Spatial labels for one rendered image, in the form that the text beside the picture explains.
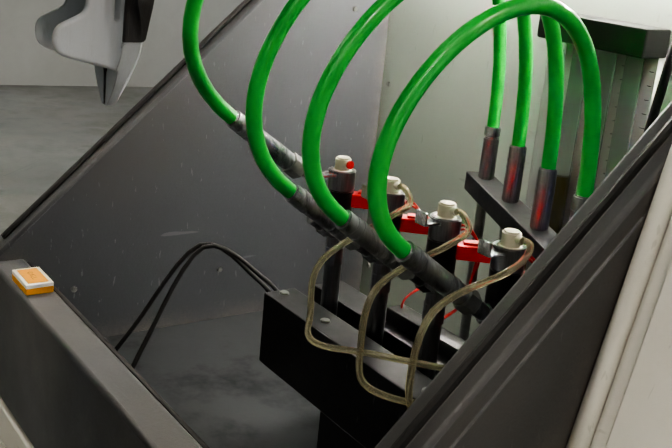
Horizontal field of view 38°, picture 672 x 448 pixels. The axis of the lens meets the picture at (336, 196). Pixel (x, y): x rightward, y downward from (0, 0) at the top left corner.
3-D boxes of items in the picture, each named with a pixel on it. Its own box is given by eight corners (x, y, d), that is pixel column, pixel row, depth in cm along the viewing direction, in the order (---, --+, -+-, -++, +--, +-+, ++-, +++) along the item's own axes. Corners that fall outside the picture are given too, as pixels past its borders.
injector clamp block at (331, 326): (253, 418, 107) (263, 289, 103) (329, 400, 112) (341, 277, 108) (457, 607, 80) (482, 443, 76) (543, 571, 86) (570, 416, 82)
